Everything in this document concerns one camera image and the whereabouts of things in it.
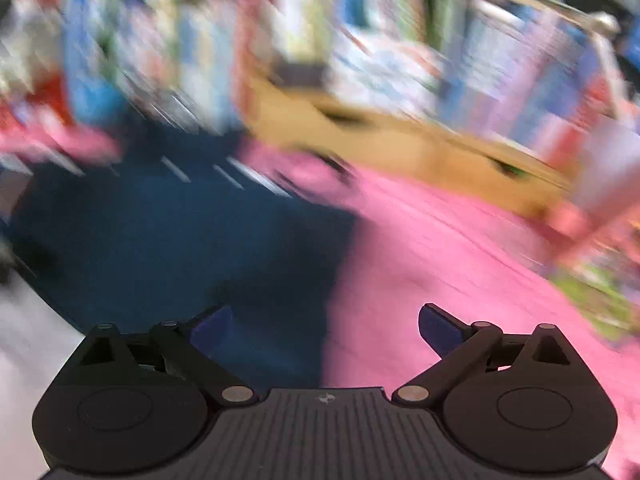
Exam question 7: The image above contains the white navy zip jacket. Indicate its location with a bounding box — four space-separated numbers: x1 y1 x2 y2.
0 123 359 480

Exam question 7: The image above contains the pink bunny print blanket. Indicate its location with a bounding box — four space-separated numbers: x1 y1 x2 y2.
0 123 640 480

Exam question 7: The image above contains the pink dollhouse toy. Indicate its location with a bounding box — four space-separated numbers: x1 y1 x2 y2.
549 117 639 346

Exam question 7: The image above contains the wooden drawer organizer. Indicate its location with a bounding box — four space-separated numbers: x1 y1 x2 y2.
248 70 575 218

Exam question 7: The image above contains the blue plush ball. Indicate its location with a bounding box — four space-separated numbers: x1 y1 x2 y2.
66 79 129 128

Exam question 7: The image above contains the row of upright books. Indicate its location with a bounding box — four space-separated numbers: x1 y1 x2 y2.
1 0 637 166

